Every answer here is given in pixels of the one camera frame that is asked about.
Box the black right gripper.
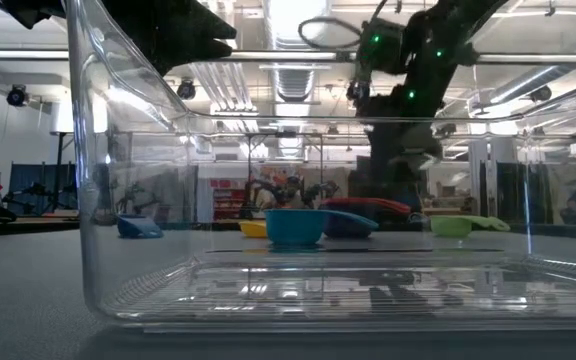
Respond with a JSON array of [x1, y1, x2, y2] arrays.
[[366, 84, 445, 200]]

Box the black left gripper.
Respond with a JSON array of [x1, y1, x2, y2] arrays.
[[101, 0, 238, 76]]

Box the red measuring cup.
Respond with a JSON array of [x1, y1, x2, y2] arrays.
[[319, 197, 413, 217]]

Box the green measuring cup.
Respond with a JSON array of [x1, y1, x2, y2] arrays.
[[429, 214, 512, 239]]

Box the teal measuring cup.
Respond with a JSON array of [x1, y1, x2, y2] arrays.
[[264, 208, 380, 247]]

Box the yellow measuring cup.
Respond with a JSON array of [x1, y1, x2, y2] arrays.
[[238, 220, 269, 239]]

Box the dark blue measuring cup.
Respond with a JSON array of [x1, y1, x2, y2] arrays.
[[116, 214, 165, 240]]

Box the purple measuring cup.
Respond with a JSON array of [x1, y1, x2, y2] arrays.
[[322, 212, 375, 240]]

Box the clear plastic basket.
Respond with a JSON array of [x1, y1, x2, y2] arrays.
[[65, 0, 576, 334]]

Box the black divider curtain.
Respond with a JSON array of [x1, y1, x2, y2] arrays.
[[477, 159, 555, 225]]

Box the red parts shelf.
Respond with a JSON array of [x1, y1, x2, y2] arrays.
[[211, 178, 248, 222]]

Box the white box light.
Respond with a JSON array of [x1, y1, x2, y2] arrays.
[[49, 97, 110, 136]]

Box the blue divider panel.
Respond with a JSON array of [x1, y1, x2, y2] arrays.
[[7, 161, 79, 212]]

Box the black ceiling camera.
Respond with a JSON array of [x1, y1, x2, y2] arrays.
[[6, 84, 30, 108], [176, 79, 198, 102], [527, 84, 554, 104]]

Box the silver ceiling duct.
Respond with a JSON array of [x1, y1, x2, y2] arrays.
[[266, 0, 331, 104]]

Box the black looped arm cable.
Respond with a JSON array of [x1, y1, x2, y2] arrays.
[[297, 16, 365, 52]]

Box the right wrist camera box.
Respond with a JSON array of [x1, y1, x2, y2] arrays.
[[355, 18, 409, 76]]

